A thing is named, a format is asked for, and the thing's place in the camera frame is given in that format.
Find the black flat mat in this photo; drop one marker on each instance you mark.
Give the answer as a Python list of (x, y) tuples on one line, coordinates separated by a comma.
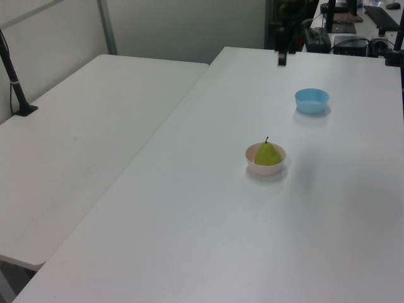
[(343, 28)]

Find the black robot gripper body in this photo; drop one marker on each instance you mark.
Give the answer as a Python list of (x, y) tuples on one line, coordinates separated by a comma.
[(282, 39)]

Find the pink plastic bowl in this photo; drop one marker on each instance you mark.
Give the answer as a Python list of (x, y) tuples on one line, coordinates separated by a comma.
[(264, 169)]

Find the black camera pole with clamp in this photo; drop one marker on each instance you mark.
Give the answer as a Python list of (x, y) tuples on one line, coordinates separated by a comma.
[(397, 44)]

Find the dark box with green part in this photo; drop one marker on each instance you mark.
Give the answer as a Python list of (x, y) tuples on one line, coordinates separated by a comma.
[(317, 41)]

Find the brown wooden board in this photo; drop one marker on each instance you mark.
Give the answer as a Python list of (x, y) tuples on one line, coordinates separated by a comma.
[(347, 17)]

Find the blue plastic bowl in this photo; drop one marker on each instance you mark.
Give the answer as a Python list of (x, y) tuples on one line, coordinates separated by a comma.
[(311, 101)]

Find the black electronics box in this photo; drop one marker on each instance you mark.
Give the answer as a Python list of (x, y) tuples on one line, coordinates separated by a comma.
[(348, 45)]

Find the black camera pole with base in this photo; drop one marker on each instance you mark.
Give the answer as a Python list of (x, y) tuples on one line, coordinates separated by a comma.
[(14, 85)]

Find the black keyboard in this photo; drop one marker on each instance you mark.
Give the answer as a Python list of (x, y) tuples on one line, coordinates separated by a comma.
[(380, 16)]

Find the black thin stand pole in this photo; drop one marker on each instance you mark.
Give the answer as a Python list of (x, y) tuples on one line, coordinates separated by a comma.
[(330, 14)]

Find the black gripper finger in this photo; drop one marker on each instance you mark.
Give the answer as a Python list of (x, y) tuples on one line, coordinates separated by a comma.
[(293, 50), (282, 58)]

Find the green pear with stem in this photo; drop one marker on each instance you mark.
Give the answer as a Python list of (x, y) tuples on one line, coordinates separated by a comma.
[(267, 155)]

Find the dark Franka robot arm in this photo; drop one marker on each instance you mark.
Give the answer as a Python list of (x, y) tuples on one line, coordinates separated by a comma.
[(295, 12)]

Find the grey metal partition post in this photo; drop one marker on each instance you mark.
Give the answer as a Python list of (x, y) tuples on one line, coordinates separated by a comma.
[(106, 26)]

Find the black computer mouse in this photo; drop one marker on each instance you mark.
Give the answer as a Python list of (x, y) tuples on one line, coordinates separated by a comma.
[(392, 5)]

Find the grey device with orange part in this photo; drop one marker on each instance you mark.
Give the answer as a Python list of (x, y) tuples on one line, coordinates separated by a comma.
[(378, 42)]

